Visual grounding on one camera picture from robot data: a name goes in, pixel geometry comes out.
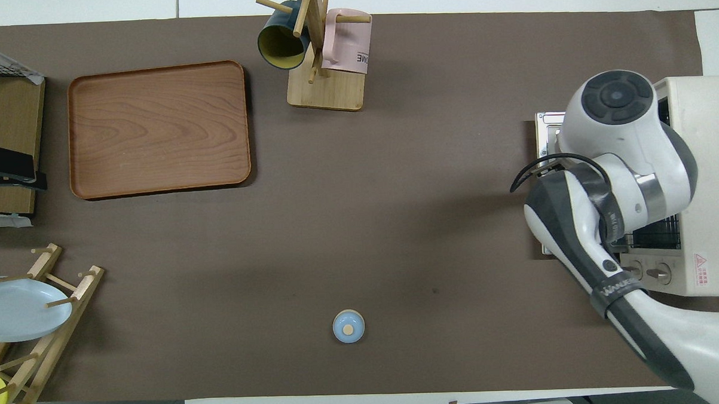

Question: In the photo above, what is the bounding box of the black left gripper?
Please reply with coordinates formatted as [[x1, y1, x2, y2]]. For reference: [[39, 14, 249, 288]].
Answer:
[[0, 140, 48, 193]]

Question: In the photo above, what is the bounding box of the oven glass door with handle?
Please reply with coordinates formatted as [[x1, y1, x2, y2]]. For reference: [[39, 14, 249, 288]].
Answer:
[[534, 111, 573, 258]]

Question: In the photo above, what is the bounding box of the white toaster oven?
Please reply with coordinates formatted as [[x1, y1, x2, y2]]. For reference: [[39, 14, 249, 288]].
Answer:
[[607, 75, 719, 302]]

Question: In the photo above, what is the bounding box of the wooden dish rack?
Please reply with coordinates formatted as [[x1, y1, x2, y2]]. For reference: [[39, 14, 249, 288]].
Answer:
[[0, 241, 110, 404]]

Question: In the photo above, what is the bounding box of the brown wooden serving tray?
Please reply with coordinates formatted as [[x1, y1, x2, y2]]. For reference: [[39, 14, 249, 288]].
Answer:
[[66, 60, 253, 202]]

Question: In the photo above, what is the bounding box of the light blue plate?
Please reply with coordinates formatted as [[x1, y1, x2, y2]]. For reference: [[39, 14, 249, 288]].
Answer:
[[0, 273, 74, 343]]

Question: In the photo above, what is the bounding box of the dark green mug yellow inside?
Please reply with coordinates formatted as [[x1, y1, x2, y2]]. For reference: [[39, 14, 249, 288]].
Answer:
[[256, 0, 313, 72]]

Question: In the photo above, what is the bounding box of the wooden mug tree stand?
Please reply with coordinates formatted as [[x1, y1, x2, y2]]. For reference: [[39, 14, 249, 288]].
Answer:
[[255, 0, 375, 115]]

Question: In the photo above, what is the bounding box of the brown table cover sheet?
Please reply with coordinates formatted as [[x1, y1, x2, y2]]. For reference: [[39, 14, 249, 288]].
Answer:
[[0, 0, 715, 404]]

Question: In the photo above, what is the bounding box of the pink mug with print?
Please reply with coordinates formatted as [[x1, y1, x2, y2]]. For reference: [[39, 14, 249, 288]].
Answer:
[[319, 7, 374, 76]]

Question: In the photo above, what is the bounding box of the wooden shelf with wire mesh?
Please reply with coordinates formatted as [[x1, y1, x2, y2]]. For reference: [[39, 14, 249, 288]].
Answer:
[[0, 36, 52, 229]]

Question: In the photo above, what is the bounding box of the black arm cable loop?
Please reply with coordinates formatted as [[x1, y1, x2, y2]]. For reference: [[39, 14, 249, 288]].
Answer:
[[509, 151, 612, 194]]

